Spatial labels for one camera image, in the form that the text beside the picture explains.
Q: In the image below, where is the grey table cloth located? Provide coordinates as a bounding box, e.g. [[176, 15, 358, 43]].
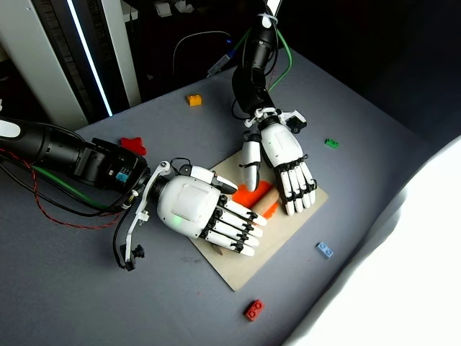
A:
[[0, 45, 461, 346]]

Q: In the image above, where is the red star-shaped toy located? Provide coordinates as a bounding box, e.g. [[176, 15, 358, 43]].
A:
[[120, 136, 148, 156]]

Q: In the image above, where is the white equipment rack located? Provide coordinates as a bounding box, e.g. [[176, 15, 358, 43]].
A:
[[0, 0, 142, 133]]

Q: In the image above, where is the white LED light strip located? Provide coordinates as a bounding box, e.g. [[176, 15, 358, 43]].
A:
[[66, 0, 115, 118]]

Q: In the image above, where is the thin grey cable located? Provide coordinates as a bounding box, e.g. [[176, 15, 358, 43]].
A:
[[171, 30, 232, 75]]

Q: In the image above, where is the red toy block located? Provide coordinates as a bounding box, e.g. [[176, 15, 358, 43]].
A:
[[243, 298, 266, 322]]

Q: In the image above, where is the grey plug connector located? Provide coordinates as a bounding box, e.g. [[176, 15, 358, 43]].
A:
[[206, 50, 237, 79]]

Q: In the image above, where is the orange clay dough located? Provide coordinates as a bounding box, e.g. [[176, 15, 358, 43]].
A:
[[232, 179, 279, 220]]

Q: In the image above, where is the light blue toy block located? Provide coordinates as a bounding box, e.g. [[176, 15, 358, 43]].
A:
[[315, 241, 335, 260]]

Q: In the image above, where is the light wooden board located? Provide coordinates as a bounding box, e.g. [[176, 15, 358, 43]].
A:
[[189, 149, 329, 292]]

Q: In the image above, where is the wooden rolling pin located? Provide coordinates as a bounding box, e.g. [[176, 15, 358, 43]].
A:
[[212, 189, 280, 257]]

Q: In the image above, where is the green cable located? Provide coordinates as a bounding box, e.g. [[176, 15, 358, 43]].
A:
[[30, 164, 109, 210], [233, 28, 293, 93]]

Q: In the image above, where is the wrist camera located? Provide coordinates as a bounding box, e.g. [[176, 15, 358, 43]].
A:
[[118, 243, 146, 271], [286, 110, 308, 135]]

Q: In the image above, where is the red and black twisted cable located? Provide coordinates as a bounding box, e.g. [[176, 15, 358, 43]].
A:
[[0, 147, 122, 230]]

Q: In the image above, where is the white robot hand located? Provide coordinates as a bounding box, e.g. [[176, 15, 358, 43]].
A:
[[239, 122, 318, 217], [156, 164, 268, 257]]

